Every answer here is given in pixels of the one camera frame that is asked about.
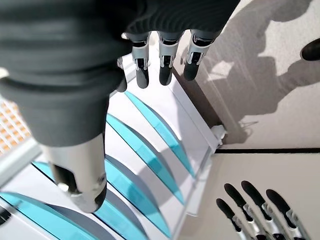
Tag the white medical cabinet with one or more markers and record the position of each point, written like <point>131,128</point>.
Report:
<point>190,117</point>

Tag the white drawer teal front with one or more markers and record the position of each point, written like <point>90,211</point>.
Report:
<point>32,212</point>
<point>142,147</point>
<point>162,127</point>
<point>117,221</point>
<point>135,192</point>

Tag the right robot hand black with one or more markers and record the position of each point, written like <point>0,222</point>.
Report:
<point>62,75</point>

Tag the left robot hand black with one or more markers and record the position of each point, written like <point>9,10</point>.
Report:
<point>262,225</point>

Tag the white side bracket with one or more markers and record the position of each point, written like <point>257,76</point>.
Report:
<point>220,132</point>

